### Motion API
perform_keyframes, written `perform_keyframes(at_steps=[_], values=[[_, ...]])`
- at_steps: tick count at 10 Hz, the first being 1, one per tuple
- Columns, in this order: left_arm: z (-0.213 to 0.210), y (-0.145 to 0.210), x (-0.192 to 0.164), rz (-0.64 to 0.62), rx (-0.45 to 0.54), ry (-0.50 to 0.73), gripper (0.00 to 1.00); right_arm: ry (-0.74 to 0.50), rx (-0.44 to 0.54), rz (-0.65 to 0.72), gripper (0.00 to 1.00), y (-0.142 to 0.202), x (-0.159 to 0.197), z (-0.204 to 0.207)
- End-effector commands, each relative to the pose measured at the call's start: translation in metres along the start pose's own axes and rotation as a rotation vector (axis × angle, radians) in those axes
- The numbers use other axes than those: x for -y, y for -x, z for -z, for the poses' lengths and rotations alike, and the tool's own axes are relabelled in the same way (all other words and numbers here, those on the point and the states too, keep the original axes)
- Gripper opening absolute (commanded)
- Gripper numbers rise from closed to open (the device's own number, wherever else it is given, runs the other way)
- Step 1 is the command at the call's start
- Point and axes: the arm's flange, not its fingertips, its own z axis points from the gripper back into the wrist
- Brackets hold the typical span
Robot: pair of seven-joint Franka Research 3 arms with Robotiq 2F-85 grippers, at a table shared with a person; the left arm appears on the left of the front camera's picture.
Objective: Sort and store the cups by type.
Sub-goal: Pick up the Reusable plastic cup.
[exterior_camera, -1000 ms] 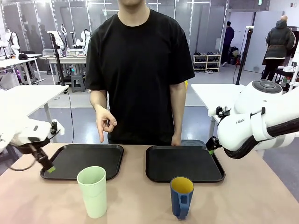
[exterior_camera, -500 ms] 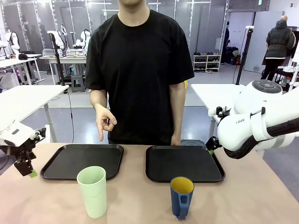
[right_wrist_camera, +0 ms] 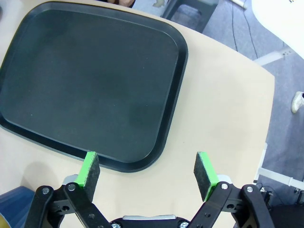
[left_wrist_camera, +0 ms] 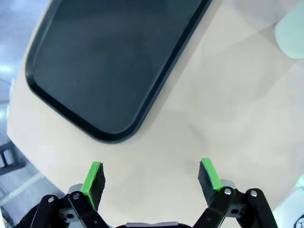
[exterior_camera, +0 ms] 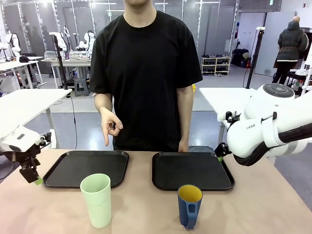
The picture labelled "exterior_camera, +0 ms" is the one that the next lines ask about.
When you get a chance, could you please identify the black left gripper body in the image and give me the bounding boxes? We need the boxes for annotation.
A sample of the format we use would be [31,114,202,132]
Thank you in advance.
[9,143,42,172]

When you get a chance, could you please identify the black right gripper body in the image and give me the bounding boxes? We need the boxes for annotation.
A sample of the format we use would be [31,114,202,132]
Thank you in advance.
[214,142,232,158]

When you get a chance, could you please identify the pale green plastic cup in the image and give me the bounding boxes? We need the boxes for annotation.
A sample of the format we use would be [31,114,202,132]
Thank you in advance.
[79,173,112,229]

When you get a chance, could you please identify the person's left forearm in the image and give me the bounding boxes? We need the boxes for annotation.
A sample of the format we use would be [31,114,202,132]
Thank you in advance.
[175,86,195,144]

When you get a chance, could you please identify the person's right forearm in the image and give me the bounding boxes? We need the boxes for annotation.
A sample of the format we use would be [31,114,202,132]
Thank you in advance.
[94,92,114,115]

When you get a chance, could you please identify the person's left hand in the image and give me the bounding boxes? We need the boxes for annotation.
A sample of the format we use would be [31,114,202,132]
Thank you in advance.
[177,140,190,153]

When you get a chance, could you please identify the person's right hand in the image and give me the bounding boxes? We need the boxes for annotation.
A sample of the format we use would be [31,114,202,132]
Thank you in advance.
[99,107,124,147]

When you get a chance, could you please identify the black plastic tray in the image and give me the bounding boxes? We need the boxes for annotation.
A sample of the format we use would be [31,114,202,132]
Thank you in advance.
[41,150,130,190]
[152,152,236,192]

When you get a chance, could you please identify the black clamp knob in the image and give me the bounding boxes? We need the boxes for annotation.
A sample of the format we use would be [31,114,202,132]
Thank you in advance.
[225,111,241,123]

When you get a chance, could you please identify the white side table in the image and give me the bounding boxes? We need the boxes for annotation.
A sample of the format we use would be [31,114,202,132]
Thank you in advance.
[0,88,73,149]
[199,87,257,147]

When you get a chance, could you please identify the blue mug yellow inside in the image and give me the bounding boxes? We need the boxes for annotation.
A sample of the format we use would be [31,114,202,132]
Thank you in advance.
[177,184,204,230]

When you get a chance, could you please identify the wooden shoe rack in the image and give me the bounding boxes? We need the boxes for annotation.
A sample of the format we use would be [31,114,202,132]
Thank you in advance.
[201,56,232,77]

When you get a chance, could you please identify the grey plastic step stool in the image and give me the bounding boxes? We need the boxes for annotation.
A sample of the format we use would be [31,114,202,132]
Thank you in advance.
[74,78,88,98]

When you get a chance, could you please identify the white background workbench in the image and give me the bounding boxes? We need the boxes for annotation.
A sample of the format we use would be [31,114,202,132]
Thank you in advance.
[0,56,44,89]

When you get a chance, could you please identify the black luggage bag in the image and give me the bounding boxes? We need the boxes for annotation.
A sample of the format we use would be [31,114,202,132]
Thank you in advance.
[232,48,252,68]

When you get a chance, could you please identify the black tripod stand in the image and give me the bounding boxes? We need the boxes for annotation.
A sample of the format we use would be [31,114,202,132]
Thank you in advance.
[244,27,266,89]
[48,32,69,90]

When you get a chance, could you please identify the person in black t-shirt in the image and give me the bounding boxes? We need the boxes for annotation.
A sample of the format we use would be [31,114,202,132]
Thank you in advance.
[89,0,203,152]

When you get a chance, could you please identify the clear plastic storage box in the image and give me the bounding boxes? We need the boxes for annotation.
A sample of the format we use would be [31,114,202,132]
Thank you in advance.
[69,49,92,59]

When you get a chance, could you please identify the person in dark jacket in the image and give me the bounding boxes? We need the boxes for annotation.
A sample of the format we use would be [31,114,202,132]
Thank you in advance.
[271,16,310,85]

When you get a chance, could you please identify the black hanging cable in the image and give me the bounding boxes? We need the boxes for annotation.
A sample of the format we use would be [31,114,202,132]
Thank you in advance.
[69,95,78,149]

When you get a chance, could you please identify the black cable bundle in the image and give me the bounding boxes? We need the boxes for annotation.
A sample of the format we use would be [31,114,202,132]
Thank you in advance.
[233,123,312,167]

